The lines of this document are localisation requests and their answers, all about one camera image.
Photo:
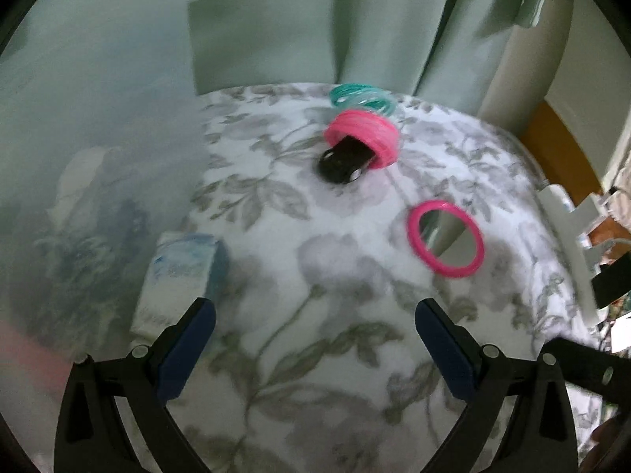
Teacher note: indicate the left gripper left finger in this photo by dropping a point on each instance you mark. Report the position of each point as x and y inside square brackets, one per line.
[91, 436]

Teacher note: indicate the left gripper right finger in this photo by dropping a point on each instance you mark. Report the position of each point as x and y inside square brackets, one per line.
[540, 435]

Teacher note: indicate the pink round mirror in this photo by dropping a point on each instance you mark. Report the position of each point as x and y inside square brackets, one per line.
[446, 239]

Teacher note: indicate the black small clip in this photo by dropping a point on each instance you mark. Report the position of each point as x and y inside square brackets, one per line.
[345, 162]

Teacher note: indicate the pink hair roller clip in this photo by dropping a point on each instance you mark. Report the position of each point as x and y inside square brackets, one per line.
[46, 369]

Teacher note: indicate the white power strip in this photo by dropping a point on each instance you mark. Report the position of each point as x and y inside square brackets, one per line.
[571, 225]

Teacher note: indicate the small blue white box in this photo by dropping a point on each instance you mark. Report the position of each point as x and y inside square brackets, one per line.
[185, 267]

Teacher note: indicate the clear plastic storage bin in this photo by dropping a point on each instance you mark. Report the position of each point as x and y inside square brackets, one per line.
[101, 150]

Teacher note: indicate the floral white blanket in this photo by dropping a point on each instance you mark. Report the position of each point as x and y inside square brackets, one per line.
[315, 364]

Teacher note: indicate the white bed headboard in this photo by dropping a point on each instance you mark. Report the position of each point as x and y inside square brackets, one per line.
[574, 61]

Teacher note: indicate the pink bangle stack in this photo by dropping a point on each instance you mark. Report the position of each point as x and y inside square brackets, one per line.
[373, 130]

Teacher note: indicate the green curtain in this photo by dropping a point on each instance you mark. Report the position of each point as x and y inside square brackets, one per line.
[442, 51]

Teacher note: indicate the teal bangle stack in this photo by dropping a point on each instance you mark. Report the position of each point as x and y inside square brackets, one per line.
[349, 96]

